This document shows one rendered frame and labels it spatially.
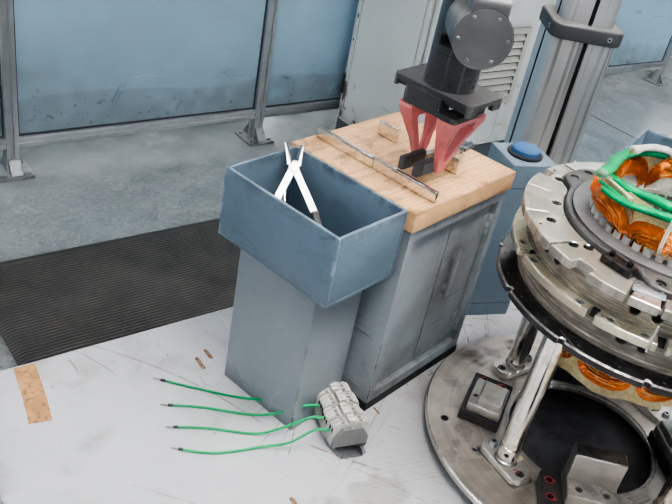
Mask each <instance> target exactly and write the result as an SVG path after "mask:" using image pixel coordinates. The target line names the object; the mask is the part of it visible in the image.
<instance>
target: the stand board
mask: <svg viewBox="0 0 672 504"><path fill-rule="evenodd" d="M380 120H384V121H386V122H388V123H390V124H392V125H394V126H396V127H398V128H400V129H401V130H400V134H399V139H398V143H396V144H395V143H393V142H391V141H389V140H387V139H385V138H384V137H382V136H380V135H378V134H377V132H378V127H379V123H380ZM331 132H332V133H334V134H336V135H338V136H340V137H341V138H343V139H345V140H347V141H349V142H350V143H352V144H354V145H356V146H358V147H360V148H361V149H363V150H365V151H367V152H369V153H370V154H372V155H374V156H376V158H379V159H381V160H383V161H385V162H387V163H388V164H390V165H392V166H394V167H396V168H397V169H399V168H398V167H397V166H398V162H399V158H400V155H403V154H406V153H409V152H411V149H410V143H409V137H408V134H407V131H406V128H405V124H404V121H403V118H402V115H401V113H399V112H395V113H392V114H388V115H385V116H381V117H378V118H374V119H371V120H367V121H364V122H360V123H357V124H353V125H349V126H346V127H342V128H339V129H335V130H332V131H331ZM435 139H436V131H434V133H433V135H432V138H431V140H430V142H429V145H428V147H427V149H426V150H432V149H435ZM301 145H304V148H303V149H304V150H306V151H307V152H309V153H311V154H312V155H314V156H316V157H318V158H319V159H321V160H323V161H324V162H326V163H328V164H329V165H331V166H333V167H335V168H336V169H338V170H340V171H341V172H343V173H345V174H347V175H348V176H350V177H352V178H353V179H355V180H357V181H359V182H360V183H362V184H364V185H365V186H367V187H369V188H371V189H372V190H374V191H376V192H377V193H379V194H381V195H382V196H384V197H386V198H388V199H389V200H391V201H393V202H394V203H396V204H398V205H400V206H401V207H403V208H405V209H406V210H408V215H407V219H406V222H405V226H404V229H405V230H406V231H408V232H409V233H411V234H413V233H415V232H417V231H419V230H421V229H423V228H426V227H428V226H430V225H432V224H434V223H437V222H439V221H441V220H443V219H445V218H447V217H450V216H452V215H454V214H456V213H458V212H461V211H463V210H465V209H467V208H469V207H471V206H474V205H476V204H478V203H480V202H482V201H484V200H487V199H489V198H491V197H493V196H495V195H498V194H500V193H502V192H504V191H506V190H508V189H511V187H512V184H513V181H514V178H515V174H516V172H515V171H513V170H512V169H510V168H508V167H506V166H504V165H502V164H500V163H498V162H496V161H494V160H492V159H490V158H488V157H486V156H484V155H482V154H480V153H478V152H476V151H474V150H472V149H470V150H468V151H466V152H463V153H462V154H458V155H457V156H455V158H457V159H459V160H460V163H459V166H458V170H457V173H456V174H455V175H453V174H451V173H449V172H447V171H445V170H443V171H442V172H439V173H437V174H436V173H434V172H432V173H429V174H426V175H423V176H420V177H417V178H415V177H414V178H415V179H417V180H419V181H421V182H423V183H424V184H426V185H428V186H430V187H432V188H433V189H435V190H437V191H439V194H438V198H437V201H436V203H434V204H433V203H431V202H430V201H428V200H426V199H424V198H423V197H421V196H419V195H417V194H416V193H414V192H412V191H410V190H409V189H407V188H405V187H403V186H401V185H400V184H398V183H396V182H394V181H393V180H391V179H389V178H387V177H386V176H384V175H382V174H380V173H379V172H377V171H375V170H373V169H372V168H370V167H368V166H366V165H364V164H363V163H361V162H359V161H357V160H356V159H354V158H352V157H350V156H349V155H347V154H345V153H343V152H342V151H340V150H338V149H336V148H334V147H333V146H331V145H329V144H327V143H326V142H324V141H322V140H320V139H319V138H317V137H316V135H314V136H311V137H307V138H304V139H300V140H297V141H293V142H291V147H294V146H299V147H300V146H301ZM291 147H290V148H291ZM412 169H413V167H410V168H407V169H404V170H401V169H399V170H401V171H403V172H405V173H406V174H408V175H410V176H411V173H412Z"/></svg>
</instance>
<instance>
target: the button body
mask: <svg viewBox="0 0 672 504"><path fill-rule="evenodd" d="M511 144H513V143H505V142H492V143H491V147H490V150H489V153H488V156H487V157H488V158H490V159H492V160H494V161H496V162H498V163H500V164H502V165H504V166H506V167H508V168H510V169H512V170H513V171H515V172H516V174H515V178H514V181H513V184H512V187H511V189H508V190H506V193H505V197H504V200H503V203H502V206H501V209H500V212H499V215H498V218H497V221H496V224H495V227H494V230H493V233H492V236H491V239H490V242H489V245H488V248H487V251H486V255H485V258H484V261H483V264H482V267H481V270H480V273H479V276H478V279H477V282H476V285H475V288H474V291H473V294H472V297H471V300H470V303H469V306H468V309H467V313H466V315H488V314H506V312H507V309H508V307H509V304H510V301H511V300H510V298H509V297H508V293H509V292H506V291H505V290H504V288H503V286H502V284H501V282H500V279H499V276H498V273H497V267H496V256H497V251H498V248H499V246H500V243H501V241H502V239H503V237H504V236H505V235H506V234H507V233H508V232H509V231H510V230H511V226H512V222H513V219H514V216H515V214H516V212H517V210H518V208H519V207H520V206H521V202H522V196H523V193H524V190H525V188H526V185H527V183H528V182H529V181H530V179H531V178H532V177H533V176H535V175H536V174H537V173H539V172H540V173H542V174H544V173H545V170H546V169H547V168H550V167H553V166H557V164H556V163H554V162H553V161H552V160H551V159H550V158H549V157H548V156H547V155H546V154H545V153H544V152H543V151H542V150H541V149H540V150H541V153H542V154H543V156H544V157H543V160H542V161H541V162H536V163H532V162H526V161H522V160H519V159H517V158H515V157H513V156H511V155H510V154H509V153H508V151H507V148H508V146H509V145H511Z"/></svg>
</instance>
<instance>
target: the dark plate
mask: <svg viewBox="0 0 672 504"><path fill-rule="evenodd" d="M575 443H580V444H584V445H589V446H593V447H596V448H598V449H603V450H608V451H613V452H617V453H621V454H624V455H626V457H627V462H628V467H629V468H628V470H627V472H626V474H625V476H624V477H623V479H622V481H621V483H620V485H619V487H618V489H617V494H621V493H626V492H630V491H632V490H635V489H637V488H638V487H640V486H641V485H643V484H644V483H645V482H646V480H647V479H648V477H649V475H650V471H651V459H650V455H649V452H648V449H647V447H646V445H645V443H644V441H643V439H642V438H641V437H640V436H639V435H638V433H637V432H636V431H635V430H634V429H633V428H632V427H631V426H630V425H629V424H628V423H626V422H625V421H624V420H623V419H621V418H620V417H619V416H617V415H616V414H615V413H613V412H612V411H610V410H609V409H607V408H605V407H603V406H602V405H600V404H598V403H596V402H594V401H591V400H589V399H587V398H584V397H581V396H578V395H575V394H572V393H568V392H563V391H557V390H547V392H546V394H545V397H544V399H543V402H542V404H541V406H540V409H539V411H538V413H537V416H536V418H535V420H534V423H533V425H532V428H531V430H530V432H529V435H528V437H527V439H526V442H525V444H524V446H523V449H522V451H523V452H524V453H525V454H526V455H527V456H528V457H529V458H530V459H531V460H532V461H533V462H534V463H535V464H536V465H537V466H538V467H540V468H541V469H542V470H546V471H550V472H554V473H558V474H561V472H562V470H563V468H564V466H565V464H566V462H567V460H568V457H569V455H570V453H571V451H572V449H573V447H574V445H575ZM624 445H625V447H624Z"/></svg>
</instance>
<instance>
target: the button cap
mask: <svg viewBox="0 0 672 504"><path fill-rule="evenodd" d="M511 149H512V151H513V152H515V153H516V154H518V155H521V156H523V157H527V158H539V157H540V155H541V150H540V148H539V147H538V146H536V145H534V144H532V143H529V142H525V141H517V142H514V143H513V145H512V148H511Z"/></svg>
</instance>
